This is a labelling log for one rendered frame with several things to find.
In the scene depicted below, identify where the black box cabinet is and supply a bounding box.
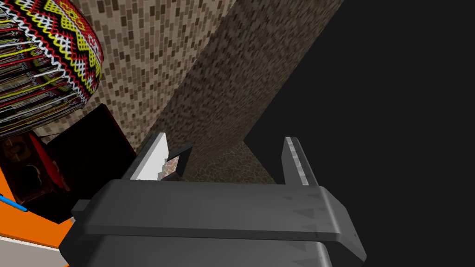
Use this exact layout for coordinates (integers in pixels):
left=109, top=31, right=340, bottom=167
left=22, top=103, right=138, bottom=225

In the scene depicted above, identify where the orange flat panel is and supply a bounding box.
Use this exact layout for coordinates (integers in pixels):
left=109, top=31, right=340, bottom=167
left=0, top=166, right=76, bottom=249

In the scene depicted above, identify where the red yellow patterned round pouf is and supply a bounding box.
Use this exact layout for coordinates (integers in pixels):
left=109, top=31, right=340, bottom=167
left=0, top=0, right=104, bottom=139

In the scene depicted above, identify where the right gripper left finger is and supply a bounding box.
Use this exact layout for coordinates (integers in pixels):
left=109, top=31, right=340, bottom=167
left=122, top=131, right=170, bottom=182

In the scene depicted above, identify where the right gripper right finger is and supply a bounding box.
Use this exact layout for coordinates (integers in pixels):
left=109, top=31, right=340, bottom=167
left=280, top=136, right=320, bottom=186

